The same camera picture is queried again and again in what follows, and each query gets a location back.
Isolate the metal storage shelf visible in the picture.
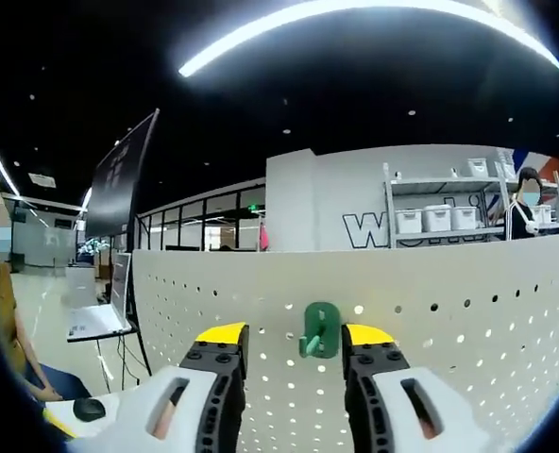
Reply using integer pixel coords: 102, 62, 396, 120
381, 155, 559, 250

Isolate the black computer mouse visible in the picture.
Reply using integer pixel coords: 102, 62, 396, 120
73, 397, 108, 423

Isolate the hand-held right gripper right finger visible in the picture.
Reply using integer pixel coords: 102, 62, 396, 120
340, 322, 513, 453

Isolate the small side table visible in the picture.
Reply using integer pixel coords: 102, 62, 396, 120
66, 325, 154, 394

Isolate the white laptop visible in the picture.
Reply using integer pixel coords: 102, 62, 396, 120
66, 252, 135, 344

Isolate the large black display screen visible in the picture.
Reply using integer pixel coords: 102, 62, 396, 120
84, 107, 161, 251

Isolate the white perforated mounting plate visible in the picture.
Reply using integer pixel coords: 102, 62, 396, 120
131, 229, 559, 453

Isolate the group of white storage boxes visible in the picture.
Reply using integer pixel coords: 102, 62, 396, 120
395, 157, 559, 235

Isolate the green hook assembly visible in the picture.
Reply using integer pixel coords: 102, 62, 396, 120
298, 301, 343, 361

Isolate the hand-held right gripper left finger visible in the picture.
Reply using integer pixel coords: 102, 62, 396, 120
66, 322, 251, 453

